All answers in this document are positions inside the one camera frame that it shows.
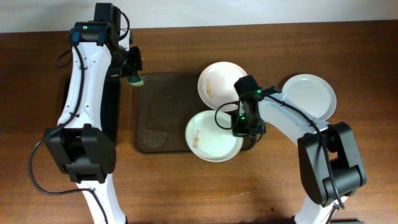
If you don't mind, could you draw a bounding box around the green yellow sponge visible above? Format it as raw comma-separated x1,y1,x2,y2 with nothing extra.
127,73,144,86

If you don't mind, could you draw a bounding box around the white plate bottom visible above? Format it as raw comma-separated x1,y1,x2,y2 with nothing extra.
185,110,243,162

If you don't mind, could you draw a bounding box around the white plate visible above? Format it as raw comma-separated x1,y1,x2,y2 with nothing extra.
282,74,337,120
185,110,243,162
197,62,248,110

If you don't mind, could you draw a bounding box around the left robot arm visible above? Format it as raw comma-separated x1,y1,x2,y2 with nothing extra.
43,2,143,223

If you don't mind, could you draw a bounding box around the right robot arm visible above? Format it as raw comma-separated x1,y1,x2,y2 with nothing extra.
231,75,367,223

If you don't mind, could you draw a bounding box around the black rectangular tray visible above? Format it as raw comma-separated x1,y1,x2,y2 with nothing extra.
63,74,121,144

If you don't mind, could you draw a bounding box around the brown serving tray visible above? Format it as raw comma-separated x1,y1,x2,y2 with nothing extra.
133,72,257,154

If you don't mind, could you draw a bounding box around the white plate top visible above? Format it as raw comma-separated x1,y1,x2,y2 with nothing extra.
197,62,248,110

